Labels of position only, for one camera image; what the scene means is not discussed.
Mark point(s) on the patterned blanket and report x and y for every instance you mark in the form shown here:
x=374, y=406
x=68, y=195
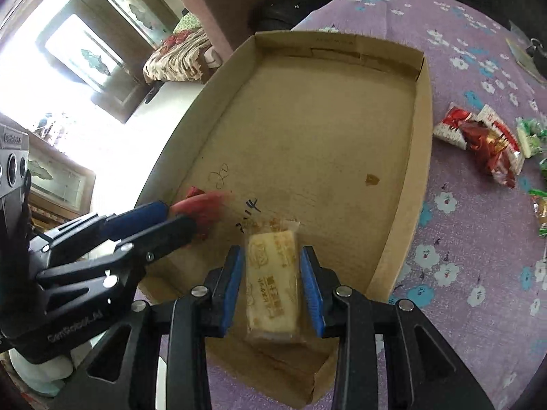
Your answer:
x=186, y=56

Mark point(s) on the yellow cake bar packet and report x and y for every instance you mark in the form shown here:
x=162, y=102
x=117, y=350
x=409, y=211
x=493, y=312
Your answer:
x=273, y=282

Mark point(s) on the purple floral tablecloth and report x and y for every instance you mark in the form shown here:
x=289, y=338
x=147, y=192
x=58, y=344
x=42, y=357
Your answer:
x=477, y=265

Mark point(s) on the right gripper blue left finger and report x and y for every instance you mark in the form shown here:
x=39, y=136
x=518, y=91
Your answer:
x=121, y=371

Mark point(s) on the olive flat pouch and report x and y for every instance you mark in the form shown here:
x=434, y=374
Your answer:
x=525, y=61

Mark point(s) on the cardboard tray box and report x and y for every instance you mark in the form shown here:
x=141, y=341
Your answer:
x=331, y=130

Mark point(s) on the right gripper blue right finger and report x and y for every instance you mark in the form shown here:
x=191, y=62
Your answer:
x=423, y=371

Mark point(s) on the brown pink armchair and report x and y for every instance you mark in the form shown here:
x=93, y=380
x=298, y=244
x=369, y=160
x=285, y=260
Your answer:
x=228, y=23

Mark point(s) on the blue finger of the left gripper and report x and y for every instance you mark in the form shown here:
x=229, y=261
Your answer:
x=103, y=228
x=73, y=260

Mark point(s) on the shiny red foil snack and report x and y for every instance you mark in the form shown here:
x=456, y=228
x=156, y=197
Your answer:
x=488, y=152

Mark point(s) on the red snack bar packet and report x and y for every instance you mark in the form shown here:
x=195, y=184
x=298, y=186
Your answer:
x=205, y=208

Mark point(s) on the red white snack packet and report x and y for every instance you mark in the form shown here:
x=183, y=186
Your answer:
x=448, y=130

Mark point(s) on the white red strip packet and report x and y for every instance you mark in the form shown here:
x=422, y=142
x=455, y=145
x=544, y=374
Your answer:
x=493, y=121

